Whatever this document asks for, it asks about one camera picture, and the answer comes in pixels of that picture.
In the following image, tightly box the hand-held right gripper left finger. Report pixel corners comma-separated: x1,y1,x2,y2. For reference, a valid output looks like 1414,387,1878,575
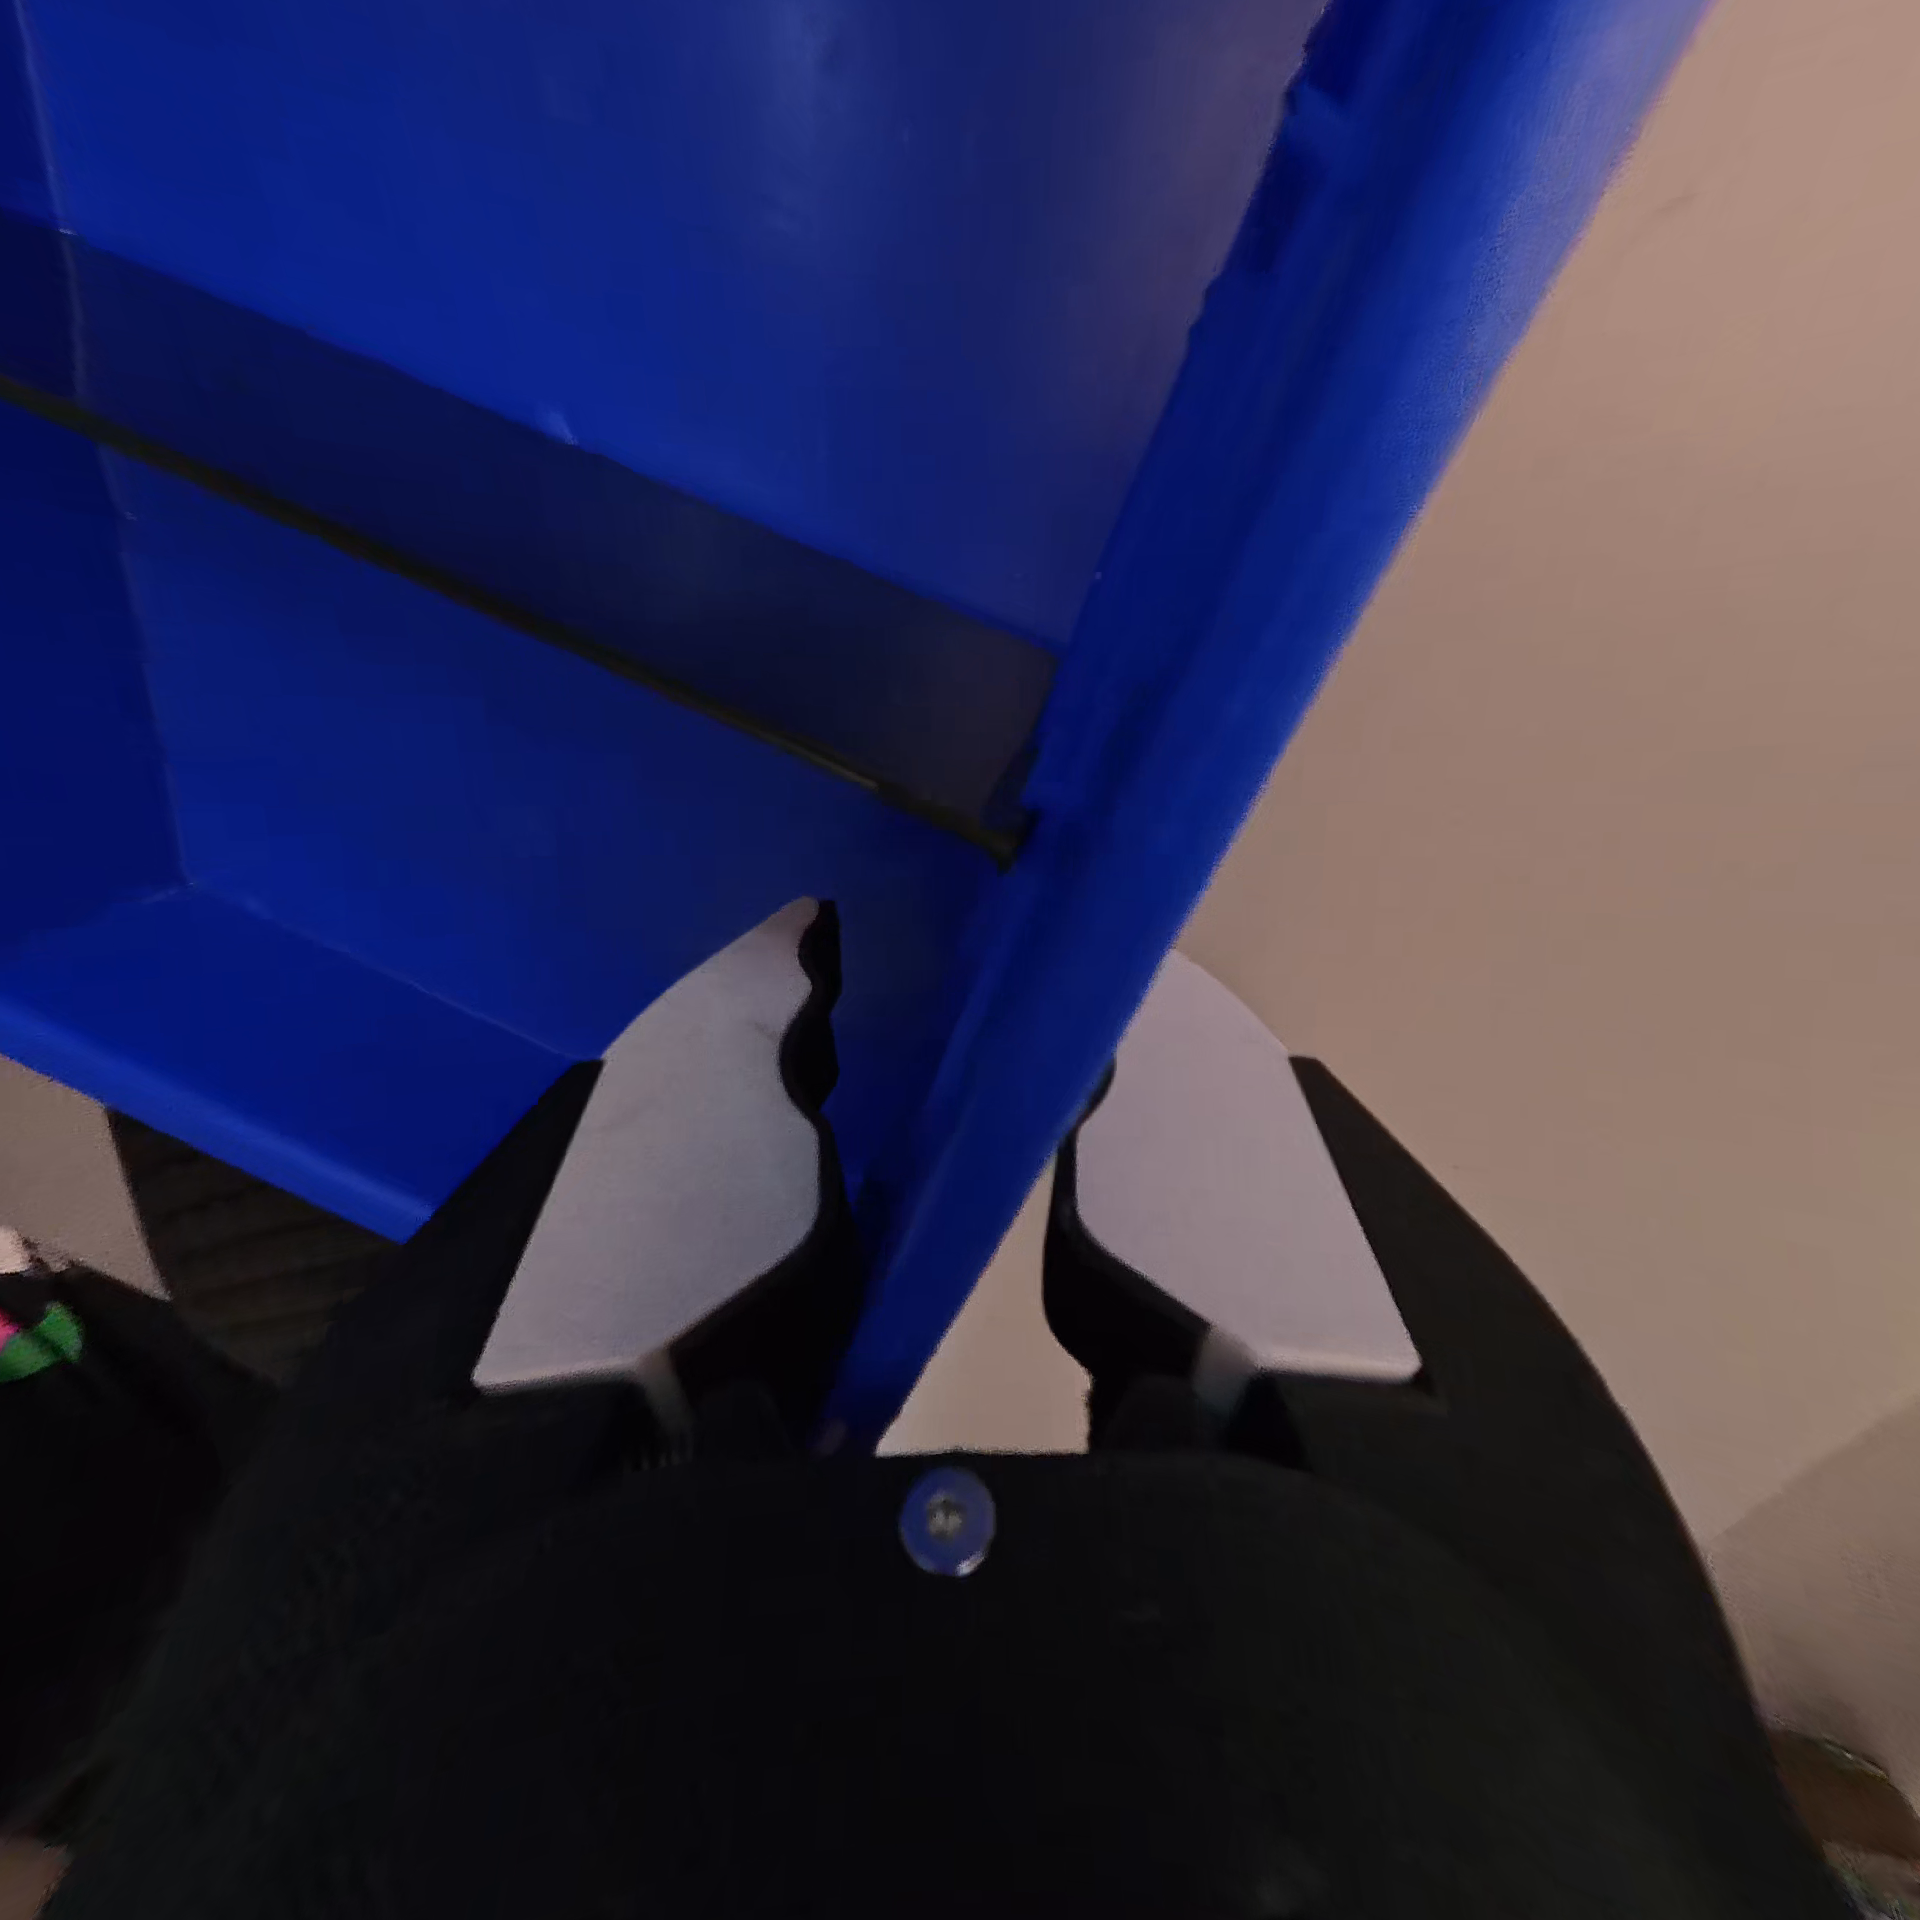
470,895,863,1449

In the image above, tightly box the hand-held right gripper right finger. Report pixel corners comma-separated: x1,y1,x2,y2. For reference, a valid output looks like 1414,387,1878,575
1042,949,1424,1420

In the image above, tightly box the blue storage bin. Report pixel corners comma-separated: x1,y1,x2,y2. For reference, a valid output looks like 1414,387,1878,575
0,0,1719,1449

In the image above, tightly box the floral patterned clothing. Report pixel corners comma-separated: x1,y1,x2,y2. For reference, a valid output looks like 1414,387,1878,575
0,1222,92,1390

